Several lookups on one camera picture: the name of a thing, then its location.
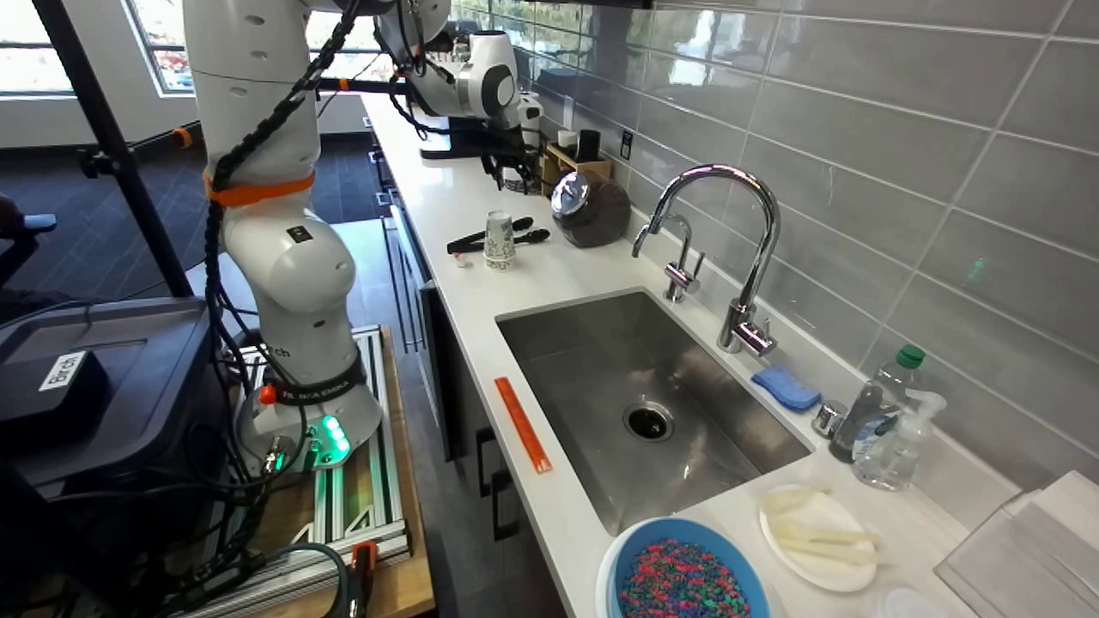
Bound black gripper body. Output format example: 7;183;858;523
481;126;542;187

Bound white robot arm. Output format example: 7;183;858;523
180;0;519;466

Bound black scissors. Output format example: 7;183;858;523
447;218;549;255

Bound small chrome faucet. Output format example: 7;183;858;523
663;218;704;303

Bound orange strip on counter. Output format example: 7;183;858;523
493;378;551;473

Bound tall chrome faucet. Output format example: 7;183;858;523
629;162;786;362

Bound stainless steel sink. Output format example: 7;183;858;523
497;293;807;533

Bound blue sponge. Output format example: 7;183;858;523
752;366;819;411

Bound black tripod pole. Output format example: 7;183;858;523
29;0;190;300

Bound clear soap bottle green cap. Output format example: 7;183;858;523
831;345;922;463

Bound blue bowl with beads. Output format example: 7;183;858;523
597;520;773;618

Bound clear spray bottle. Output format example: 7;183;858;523
852;389;947;490

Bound white plate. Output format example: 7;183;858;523
756;485;878;595

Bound black case with label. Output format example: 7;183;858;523
0;352;109;452

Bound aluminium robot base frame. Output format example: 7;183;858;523
180;326;412;618

